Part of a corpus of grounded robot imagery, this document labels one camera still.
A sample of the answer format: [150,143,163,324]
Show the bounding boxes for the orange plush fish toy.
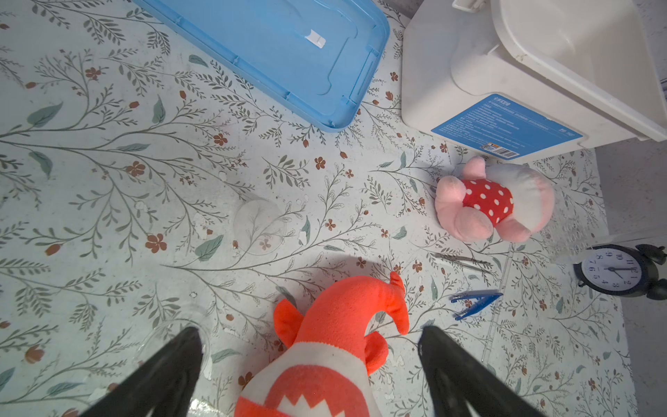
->
[234,272,410,416]

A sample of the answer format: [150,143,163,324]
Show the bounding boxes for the pink plush pig toy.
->
[434,156,555,243]

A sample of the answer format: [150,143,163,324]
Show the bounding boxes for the blue plastic tweezers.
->
[450,289,503,321]

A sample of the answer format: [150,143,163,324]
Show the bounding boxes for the blue plastic lid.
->
[139,0,390,133]

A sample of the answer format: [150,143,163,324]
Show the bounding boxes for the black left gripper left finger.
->
[83,327,203,417]

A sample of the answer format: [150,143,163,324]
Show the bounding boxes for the clear glass stirring rod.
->
[481,295,503,366]

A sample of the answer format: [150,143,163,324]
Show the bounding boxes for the white plastic storage bin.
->
[401,1,666,163]

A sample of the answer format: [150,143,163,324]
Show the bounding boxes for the metal tweezers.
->
[431,253,493,273]

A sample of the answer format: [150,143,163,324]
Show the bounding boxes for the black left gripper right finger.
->
[418,326,541,416]

